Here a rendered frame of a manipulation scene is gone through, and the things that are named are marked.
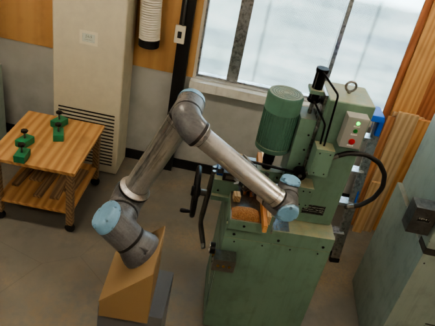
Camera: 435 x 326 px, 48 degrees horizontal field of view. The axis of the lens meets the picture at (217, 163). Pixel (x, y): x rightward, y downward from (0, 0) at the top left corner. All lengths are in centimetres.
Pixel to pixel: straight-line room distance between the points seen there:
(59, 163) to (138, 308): 134
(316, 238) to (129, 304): 101
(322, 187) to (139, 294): 105
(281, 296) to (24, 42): 273
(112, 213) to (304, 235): 101
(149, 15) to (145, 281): 203
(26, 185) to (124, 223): 163
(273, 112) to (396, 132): 159
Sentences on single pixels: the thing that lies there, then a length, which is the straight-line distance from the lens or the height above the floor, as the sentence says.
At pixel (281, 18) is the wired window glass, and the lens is 374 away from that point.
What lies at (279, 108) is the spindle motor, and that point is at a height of 142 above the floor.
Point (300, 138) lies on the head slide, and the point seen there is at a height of 128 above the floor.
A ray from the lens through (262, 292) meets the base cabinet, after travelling 287.
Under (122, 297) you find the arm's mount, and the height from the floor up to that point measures 70.
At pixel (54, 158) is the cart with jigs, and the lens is 334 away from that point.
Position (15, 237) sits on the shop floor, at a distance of 355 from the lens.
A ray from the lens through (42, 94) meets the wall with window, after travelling 432.
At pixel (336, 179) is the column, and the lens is 253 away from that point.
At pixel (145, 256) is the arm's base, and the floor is 84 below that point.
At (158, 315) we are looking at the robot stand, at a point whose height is 55.
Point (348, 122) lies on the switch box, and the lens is 230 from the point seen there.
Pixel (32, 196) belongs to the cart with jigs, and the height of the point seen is 18.
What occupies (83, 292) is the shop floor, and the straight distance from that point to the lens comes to 318.
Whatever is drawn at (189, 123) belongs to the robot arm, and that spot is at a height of 151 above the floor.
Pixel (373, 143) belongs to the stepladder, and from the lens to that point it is 335.
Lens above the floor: 240
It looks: 33 degrees down
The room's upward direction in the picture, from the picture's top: 12 degrees clockwise
